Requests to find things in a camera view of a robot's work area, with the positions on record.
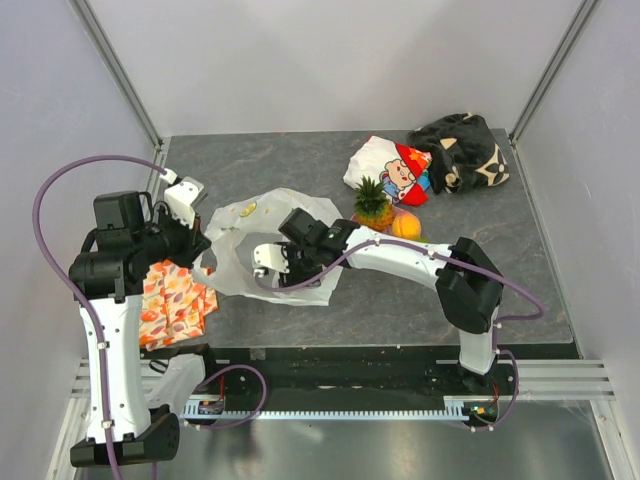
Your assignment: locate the orange floral cloth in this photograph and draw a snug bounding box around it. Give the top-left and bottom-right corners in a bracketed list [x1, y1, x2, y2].
[139, 260, 218, 351]

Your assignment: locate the white cartoon print cloth bag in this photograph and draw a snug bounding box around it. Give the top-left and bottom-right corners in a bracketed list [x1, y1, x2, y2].
[343, 136, 433, 207]

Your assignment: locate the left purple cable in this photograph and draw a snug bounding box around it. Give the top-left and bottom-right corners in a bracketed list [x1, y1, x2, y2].
[31, 153, 271, 480]

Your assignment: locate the fake pineapple green crown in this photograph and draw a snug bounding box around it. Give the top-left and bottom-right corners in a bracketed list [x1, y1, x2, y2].
[354, 176, 394, 232]

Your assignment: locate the black beige patterned cloth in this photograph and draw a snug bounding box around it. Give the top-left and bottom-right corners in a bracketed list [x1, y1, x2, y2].
[406, 113, 510, 194]

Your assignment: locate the grey slotted cable duct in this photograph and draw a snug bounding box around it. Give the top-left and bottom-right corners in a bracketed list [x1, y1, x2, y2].
[180, 397, 469, 422]

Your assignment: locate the fake orange peach fruit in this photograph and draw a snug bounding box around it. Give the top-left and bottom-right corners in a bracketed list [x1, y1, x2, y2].
[391, 212, 422, 240]

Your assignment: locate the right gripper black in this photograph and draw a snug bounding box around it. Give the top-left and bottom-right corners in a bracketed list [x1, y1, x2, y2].
[274, 240, 323, 289]

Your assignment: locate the right aluminium frame post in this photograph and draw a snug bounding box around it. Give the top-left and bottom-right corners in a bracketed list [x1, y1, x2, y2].
[509, 0, 600, 146]

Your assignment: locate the left aluminium frame post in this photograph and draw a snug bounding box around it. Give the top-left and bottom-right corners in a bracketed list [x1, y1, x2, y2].
[67, 0, 167, 151]

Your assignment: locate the pink plate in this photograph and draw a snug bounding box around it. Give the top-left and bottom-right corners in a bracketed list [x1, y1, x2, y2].
[380, 208, 427, 242]

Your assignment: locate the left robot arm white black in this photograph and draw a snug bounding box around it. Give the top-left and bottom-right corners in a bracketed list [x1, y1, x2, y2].
[69, 183, 220, 467]

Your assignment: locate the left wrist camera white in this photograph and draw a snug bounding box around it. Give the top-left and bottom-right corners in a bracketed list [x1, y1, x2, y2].
[160, 169, 206, 229]

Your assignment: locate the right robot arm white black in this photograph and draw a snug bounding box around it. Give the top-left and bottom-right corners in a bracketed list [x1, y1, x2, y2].
[253, 208, 503, 394]

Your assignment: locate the white plastic bag fruit print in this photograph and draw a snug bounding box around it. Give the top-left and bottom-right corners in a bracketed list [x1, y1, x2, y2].
[193, 188, 342, 306]

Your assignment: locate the aluminium frame post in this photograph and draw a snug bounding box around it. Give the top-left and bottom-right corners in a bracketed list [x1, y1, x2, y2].
[67, 0, 167, 151]
[509, 0, 600, 146]

